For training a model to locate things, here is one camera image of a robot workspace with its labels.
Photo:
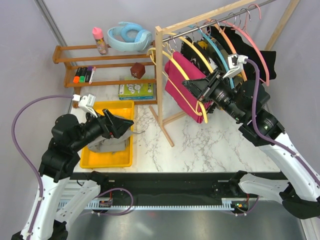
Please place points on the pink trousers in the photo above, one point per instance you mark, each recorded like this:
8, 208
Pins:
174, 83

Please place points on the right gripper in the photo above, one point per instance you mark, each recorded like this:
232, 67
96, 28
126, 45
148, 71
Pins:
203, 89

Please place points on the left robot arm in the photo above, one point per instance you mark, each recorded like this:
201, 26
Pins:
69, 136

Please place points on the pink water bottle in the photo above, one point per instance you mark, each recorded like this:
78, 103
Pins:
100, 41

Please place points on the wooden clothes rack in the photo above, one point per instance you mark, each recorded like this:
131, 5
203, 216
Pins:
211, 14

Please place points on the purple highlighter marker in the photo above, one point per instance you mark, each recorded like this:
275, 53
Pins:
88, 74

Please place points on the brown cube box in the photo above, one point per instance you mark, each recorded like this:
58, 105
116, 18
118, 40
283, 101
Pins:
137, 70

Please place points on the green highlighter marker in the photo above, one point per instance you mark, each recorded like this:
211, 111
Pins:
83, 74

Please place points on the yellow plastic tray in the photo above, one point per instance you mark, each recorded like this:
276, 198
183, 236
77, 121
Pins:
115, 158

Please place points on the wooden shelf rack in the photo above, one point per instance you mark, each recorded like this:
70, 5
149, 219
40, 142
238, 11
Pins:
113, 69

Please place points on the orange highlighter marker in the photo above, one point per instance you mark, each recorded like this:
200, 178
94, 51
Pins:
77, 75

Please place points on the pink hanger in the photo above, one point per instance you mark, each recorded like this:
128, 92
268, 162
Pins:
243, 31

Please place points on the black white patterned trousers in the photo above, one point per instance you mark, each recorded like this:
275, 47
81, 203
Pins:
193, 57

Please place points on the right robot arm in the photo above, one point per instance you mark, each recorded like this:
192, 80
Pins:
299, 193

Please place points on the white pink pen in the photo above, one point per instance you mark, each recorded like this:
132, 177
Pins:
92, 74

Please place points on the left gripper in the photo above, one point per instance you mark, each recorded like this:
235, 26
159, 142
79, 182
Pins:
115, 126

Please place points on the blue hanger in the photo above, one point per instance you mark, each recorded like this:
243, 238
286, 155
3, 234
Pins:
225, 65

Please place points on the white cable duct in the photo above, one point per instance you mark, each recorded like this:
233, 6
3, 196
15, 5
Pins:
97, 205

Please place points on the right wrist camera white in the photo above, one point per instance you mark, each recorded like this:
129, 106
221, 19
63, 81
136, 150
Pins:
236, 64

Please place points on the camouflage yellow trousers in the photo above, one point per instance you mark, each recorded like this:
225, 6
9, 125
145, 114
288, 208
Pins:
212, 56

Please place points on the yellow hanger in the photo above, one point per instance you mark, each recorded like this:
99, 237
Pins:
160, 59
195, 68

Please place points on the grey trousers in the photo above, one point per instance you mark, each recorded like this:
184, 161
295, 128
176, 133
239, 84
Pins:
112, 145

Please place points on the green card box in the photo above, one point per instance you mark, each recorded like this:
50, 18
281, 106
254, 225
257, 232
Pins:
139, 91

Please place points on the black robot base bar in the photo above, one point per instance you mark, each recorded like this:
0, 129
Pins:
165, 189

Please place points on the orange hanger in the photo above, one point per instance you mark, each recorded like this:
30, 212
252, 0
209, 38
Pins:
227, 40

